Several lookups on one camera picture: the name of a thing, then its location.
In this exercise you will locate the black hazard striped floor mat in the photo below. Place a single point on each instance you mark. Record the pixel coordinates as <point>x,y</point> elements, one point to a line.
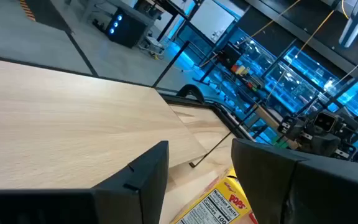
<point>47,12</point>

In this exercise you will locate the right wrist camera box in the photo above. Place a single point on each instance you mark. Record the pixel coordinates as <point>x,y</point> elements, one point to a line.
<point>325,121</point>

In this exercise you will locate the white board panel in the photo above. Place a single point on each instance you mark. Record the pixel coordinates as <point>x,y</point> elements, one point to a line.
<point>211,18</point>

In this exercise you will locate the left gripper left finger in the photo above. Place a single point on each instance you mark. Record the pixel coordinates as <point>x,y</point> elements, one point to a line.
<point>120,202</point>

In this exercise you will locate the black metal table frame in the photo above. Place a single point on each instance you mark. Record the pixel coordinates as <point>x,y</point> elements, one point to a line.
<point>222,113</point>

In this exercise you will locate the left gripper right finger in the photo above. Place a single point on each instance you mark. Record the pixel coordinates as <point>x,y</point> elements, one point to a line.
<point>306,193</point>

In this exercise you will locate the yellow Corn Pops cereal box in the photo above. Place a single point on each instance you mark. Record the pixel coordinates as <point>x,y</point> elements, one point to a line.
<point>216,205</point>

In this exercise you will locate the black computer tower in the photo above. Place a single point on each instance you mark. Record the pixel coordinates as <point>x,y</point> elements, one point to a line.
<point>126,28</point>

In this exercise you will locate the black arched bracket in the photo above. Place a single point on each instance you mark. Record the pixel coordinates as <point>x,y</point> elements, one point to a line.
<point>191,87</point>

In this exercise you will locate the black metal storage rack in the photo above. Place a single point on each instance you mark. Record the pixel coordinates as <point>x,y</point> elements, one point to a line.
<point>225,54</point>

